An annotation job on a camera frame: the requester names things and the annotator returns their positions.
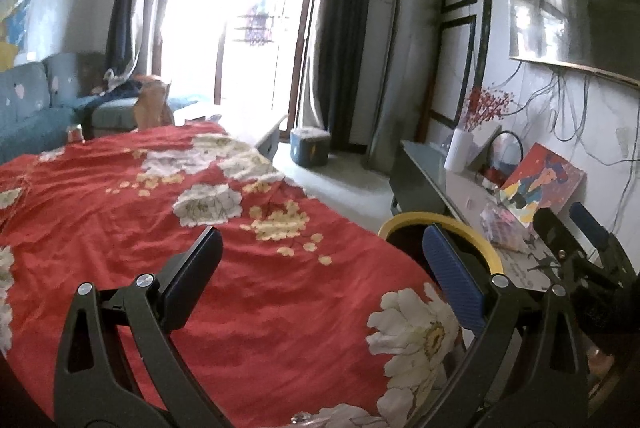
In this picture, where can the red can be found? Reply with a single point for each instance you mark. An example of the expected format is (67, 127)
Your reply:
(75, 134)

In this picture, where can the yellow rimmed trash bin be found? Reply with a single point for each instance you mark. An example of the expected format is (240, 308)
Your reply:
(415, 216)

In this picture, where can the person's right hand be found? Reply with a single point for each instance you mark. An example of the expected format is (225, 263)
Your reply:
(601, 362)

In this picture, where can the yellow pillow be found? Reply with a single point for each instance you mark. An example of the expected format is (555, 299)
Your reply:
(7, 56)

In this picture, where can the white vase red flowers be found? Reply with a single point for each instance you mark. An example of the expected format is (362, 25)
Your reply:
(487, 108)

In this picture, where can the white bag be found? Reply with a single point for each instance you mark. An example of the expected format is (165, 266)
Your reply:
(112, 78)

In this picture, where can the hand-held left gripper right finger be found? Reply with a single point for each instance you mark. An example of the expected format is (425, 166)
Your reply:
(455, 280)

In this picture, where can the dark clothes heap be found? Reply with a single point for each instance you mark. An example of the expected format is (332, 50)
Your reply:
(125, 89)

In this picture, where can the blue grey heart sofa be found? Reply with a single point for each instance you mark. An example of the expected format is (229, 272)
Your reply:
(30, 118)

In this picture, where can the clear plastic bag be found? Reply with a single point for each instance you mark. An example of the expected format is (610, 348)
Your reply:
(505, 225)

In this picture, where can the colourful canvas painting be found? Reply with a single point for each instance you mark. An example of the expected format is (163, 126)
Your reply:
(545, 183)

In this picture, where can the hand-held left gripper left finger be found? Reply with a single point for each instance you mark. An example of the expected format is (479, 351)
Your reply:
(192, 268)

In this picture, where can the dark television stand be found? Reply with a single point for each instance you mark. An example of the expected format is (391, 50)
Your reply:
(415, 173)

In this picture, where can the grey standing air conditioner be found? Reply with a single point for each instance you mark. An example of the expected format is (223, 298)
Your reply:
(407, 58)

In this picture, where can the hanging laundry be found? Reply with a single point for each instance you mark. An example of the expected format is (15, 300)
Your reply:
(256, 25)

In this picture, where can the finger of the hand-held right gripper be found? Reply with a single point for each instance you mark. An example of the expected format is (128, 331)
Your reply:
(550, 233)
(590, 223)

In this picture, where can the light coffee table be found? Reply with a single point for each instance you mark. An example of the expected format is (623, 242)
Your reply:
(250, 130)

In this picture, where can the red floral blanket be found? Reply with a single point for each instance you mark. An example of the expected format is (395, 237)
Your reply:
(125, 198)

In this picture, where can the colourful country map poster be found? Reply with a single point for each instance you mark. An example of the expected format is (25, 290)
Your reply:
(17, 23)

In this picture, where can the sliding glass door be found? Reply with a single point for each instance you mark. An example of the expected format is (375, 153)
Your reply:
(225, 8)

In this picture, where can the blue storage box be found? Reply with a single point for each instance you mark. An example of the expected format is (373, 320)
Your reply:
(310, 148)

